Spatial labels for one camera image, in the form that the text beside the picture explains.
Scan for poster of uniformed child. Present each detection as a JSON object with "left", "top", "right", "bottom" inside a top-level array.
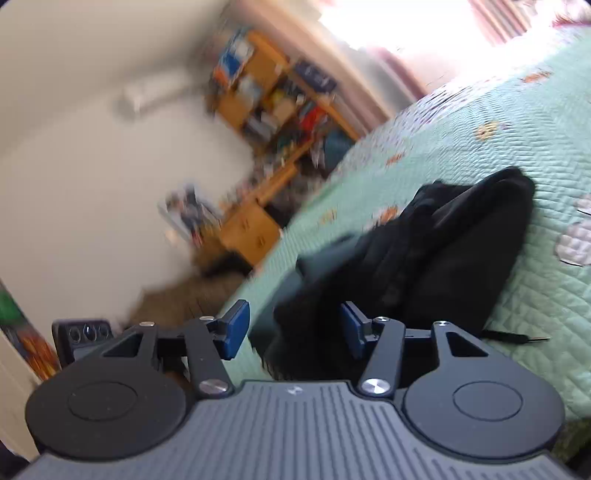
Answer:
[{"left": 157, "top": 185, "right": 223, "bottom": 246}]

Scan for blue white package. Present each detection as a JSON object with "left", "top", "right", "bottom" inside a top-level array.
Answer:
[{"left": 213, "top": 28, "right": 256, "bottom": 89}]

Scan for wooden bookshelf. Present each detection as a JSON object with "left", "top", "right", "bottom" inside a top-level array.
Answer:
[{"left": 208, "top": 28, "right": 365, "bottom": 151}]

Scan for pink curtain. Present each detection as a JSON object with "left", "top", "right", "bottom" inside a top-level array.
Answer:
[{"left": 466, "top": 0, "right": 546, "bottom": 44}]

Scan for green quilted bedspread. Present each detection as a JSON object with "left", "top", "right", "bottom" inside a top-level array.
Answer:
[{"left": 222, "top": 28, "right": 591, "bottom": 428}]

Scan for navy tote bag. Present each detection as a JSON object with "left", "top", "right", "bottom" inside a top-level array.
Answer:
[{"left": 294, "top": 59, "right": 339, "bottom": 94}]

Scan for wooden desk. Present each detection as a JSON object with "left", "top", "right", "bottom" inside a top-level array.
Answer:
[{"left": 215, "top": 138, "right": 324, "bottom": 268}]

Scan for black pants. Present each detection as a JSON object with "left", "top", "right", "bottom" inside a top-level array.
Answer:
[{"left": 249, "top": 166, "right": 551, "bottom": 384}]

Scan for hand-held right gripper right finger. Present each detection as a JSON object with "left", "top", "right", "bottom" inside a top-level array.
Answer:
[{"left": 340, "top": 301, "right": 502, "bottom": 398}]

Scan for colourful door sticker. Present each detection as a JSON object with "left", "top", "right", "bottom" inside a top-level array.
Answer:
[{"left": 0, "top": 281, "right": 62, "bottom": 381}]

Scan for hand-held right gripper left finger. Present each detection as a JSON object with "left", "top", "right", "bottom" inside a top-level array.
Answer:
[{"left": 76, "top": 299, "right": 252, "bottom": 400}]

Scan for white air conditioner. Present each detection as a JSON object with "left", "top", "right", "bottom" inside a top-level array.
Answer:
[{"left": 121, "top": 73, "right": 195, "bottom": 118}]

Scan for window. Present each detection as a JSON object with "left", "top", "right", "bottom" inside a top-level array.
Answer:
[{"left": 318, "top": 0, "right": 490, "bottom": 54}]

